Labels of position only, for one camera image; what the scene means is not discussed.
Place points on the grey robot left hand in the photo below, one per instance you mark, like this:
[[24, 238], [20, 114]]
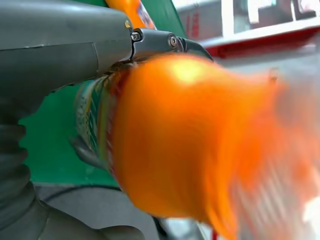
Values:
[[62, 46]]

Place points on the orange bottle with clear cap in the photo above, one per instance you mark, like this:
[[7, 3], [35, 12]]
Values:
[[130, 13], [175, 139]]

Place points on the green table mat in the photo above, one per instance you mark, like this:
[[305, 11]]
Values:
[[50, 149]]

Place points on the red and white display cabinet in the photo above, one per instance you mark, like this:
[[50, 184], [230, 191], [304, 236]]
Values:
[[250, 39]]

